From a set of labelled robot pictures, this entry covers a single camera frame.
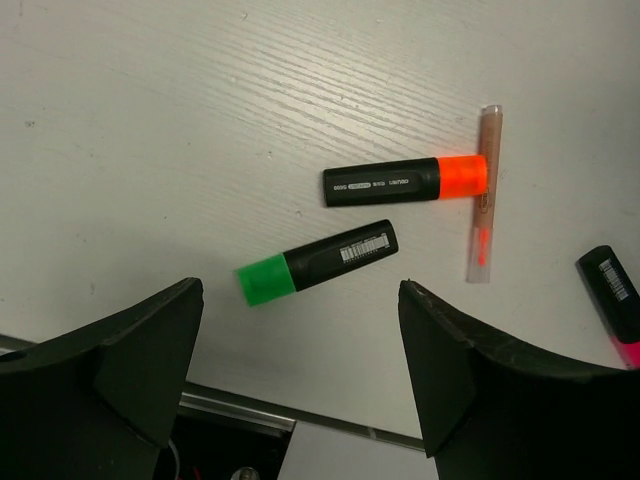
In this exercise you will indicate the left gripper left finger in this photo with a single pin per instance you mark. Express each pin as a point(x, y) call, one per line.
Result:
point(100, 402)

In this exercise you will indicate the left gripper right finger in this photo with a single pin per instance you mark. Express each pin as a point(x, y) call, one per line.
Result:
point(492, 406)

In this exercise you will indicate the orange refill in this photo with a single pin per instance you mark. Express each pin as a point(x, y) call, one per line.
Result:
point(480, 251)

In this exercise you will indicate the pink highlighter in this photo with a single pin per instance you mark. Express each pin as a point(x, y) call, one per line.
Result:
point(615, 299)

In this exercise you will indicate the green highlighter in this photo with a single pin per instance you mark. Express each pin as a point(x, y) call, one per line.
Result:
point(317, 262)

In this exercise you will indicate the orange highlighter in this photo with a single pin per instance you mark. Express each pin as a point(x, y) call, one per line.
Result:
point(423, 179)

